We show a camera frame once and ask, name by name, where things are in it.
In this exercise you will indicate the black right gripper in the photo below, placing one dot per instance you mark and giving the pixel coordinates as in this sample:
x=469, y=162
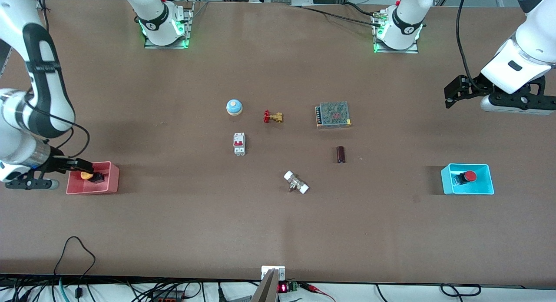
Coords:
x=56, y=161

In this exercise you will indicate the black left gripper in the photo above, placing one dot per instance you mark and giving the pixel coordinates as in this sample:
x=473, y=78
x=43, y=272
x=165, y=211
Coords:
x=476, y=84

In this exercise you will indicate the yellow push button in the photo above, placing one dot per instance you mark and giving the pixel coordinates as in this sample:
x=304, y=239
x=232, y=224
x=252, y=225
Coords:
x=87, y=175

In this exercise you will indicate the red push button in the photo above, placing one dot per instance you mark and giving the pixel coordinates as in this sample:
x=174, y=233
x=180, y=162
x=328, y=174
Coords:
x=469, y=176

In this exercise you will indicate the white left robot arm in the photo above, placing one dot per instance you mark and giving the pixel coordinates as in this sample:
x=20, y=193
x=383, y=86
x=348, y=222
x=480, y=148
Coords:
x=517, y=63

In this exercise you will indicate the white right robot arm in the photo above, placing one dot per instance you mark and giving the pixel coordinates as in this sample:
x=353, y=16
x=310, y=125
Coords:
x=43, y=97

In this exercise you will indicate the red plastic box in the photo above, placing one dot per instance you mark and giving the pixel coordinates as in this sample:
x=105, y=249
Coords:
x=110, y=187

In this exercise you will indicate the cyan plastic box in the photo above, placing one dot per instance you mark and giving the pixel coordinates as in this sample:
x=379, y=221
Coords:
x=482, y=187

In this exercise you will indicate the metal mesh power supply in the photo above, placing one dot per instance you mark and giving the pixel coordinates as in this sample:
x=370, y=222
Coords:
x=333, y=114

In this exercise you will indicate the brown cylindrical capacitor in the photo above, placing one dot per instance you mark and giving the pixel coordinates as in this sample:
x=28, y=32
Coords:
x=341, y=154

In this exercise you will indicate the white circuit breaker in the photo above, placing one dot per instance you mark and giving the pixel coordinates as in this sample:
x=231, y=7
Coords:
x=239, y=144

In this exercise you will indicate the blue white call bell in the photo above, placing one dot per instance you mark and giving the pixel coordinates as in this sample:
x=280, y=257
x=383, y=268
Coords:
x=234, y=107

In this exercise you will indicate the metal valve with white ends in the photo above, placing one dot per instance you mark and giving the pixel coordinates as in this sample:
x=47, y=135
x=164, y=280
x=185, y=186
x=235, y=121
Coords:
x=296, y=182

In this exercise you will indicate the red digit display module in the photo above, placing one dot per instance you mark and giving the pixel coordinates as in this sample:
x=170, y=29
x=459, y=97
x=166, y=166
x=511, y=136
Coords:
x=282, y=288

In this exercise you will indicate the red clip lead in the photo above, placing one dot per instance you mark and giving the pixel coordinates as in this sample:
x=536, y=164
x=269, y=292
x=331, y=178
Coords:
x=319, y=290

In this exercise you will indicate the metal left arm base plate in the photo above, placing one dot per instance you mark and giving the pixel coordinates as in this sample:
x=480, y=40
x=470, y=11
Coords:
x=395, y=51

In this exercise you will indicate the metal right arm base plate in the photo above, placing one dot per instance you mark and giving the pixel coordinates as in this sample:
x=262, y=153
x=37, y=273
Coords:
x=189, y=28

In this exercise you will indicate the grey camera mount bar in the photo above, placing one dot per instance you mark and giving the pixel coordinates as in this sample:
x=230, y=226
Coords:
x=267, y=289

